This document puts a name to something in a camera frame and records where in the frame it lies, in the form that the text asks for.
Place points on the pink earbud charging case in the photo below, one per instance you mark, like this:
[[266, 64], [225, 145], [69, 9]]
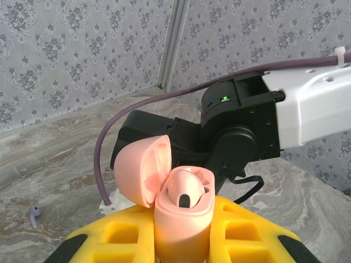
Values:
[[181, 233]]

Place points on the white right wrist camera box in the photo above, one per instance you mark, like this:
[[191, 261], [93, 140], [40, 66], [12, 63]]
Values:
[[118, 202]]

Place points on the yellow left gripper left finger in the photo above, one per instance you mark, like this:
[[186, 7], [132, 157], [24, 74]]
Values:
[[145, 241]]

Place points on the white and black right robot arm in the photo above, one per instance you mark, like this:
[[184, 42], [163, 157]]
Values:
[[315, 109]]

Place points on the aluminium frame post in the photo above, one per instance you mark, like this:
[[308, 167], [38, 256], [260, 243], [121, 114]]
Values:
[[172, 41]]

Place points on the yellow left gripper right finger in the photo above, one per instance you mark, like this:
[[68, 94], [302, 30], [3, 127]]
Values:
[[246, 219]]

